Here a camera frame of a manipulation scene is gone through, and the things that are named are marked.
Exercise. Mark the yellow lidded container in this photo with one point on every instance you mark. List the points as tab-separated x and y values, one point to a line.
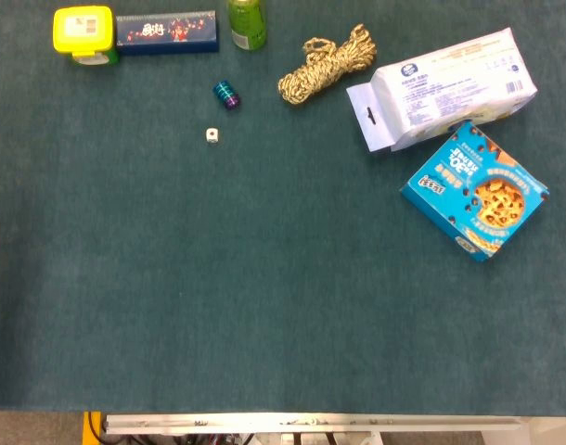
84	32

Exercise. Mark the green beverage can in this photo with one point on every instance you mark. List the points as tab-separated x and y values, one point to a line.
247	23

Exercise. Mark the long dark blue box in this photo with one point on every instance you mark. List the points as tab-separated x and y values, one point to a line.
167	31

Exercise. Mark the blue purple ribbed cylinder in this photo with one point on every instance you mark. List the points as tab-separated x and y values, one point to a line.
227	94

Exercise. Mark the green teal table mat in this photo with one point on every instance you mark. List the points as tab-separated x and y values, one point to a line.
264	278

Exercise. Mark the white wet wipes pack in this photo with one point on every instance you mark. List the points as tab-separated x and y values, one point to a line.
450	88

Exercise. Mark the small white die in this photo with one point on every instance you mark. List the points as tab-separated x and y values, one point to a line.
212	135

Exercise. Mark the blue cookie box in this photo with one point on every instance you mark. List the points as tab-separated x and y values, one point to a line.
478	192

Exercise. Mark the aluminium frame rail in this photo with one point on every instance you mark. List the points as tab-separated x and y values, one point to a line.
311	424

